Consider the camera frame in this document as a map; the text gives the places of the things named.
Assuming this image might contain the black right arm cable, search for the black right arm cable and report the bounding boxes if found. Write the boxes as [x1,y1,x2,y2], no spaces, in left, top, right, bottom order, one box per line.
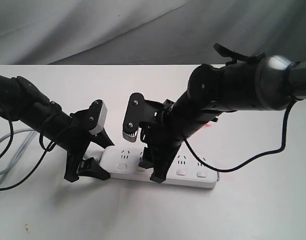
[182,62,298,173]

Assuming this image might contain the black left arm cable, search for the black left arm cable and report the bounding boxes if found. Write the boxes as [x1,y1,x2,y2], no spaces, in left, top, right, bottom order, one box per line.
[0,97,68,192]

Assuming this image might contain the white power strip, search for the white power strip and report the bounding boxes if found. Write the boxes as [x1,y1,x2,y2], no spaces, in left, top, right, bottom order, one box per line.
[99,146,219,189]

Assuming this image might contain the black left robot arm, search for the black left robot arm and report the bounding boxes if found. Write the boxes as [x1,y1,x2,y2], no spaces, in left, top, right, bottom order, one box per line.
[0,75,113,183]

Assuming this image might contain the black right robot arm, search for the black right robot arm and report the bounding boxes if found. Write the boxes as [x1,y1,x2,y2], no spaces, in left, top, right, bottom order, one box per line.
[139,44,306,183]

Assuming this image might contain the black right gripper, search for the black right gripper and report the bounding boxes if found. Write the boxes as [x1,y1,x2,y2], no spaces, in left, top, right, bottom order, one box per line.
[138,98,179,184]

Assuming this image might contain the grey power strip cable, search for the grey power strip cable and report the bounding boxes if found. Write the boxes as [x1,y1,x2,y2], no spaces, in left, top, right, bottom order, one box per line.
[0,128,103,188]

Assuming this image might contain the grey backdrop cloth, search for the grey backdrop cloth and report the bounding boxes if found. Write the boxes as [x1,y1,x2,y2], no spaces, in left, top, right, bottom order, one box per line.
[0,0,306,65]

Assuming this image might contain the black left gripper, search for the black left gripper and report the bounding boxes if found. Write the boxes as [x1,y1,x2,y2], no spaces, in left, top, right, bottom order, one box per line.
[57,109,115,182]

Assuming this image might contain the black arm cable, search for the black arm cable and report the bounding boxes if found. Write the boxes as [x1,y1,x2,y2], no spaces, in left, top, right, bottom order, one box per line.
[0,97,68,192]
[182,62,298,173]

